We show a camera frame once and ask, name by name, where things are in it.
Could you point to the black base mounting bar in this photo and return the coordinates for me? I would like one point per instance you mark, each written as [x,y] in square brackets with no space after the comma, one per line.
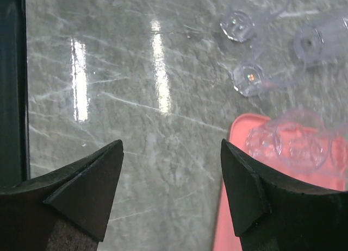
[15,166]

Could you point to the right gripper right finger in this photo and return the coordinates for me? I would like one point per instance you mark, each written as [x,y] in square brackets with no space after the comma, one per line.
[273,211]

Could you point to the tall clear glass far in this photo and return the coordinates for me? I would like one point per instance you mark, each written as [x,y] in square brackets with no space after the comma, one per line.
[322,39]

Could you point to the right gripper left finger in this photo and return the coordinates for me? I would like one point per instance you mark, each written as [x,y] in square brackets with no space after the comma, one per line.
[66,209]

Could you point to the clear square glass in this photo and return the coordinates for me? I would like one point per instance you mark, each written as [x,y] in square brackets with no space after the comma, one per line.
[264,141]

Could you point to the pink plastic tray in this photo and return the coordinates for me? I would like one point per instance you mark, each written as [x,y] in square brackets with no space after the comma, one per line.
[326,177]

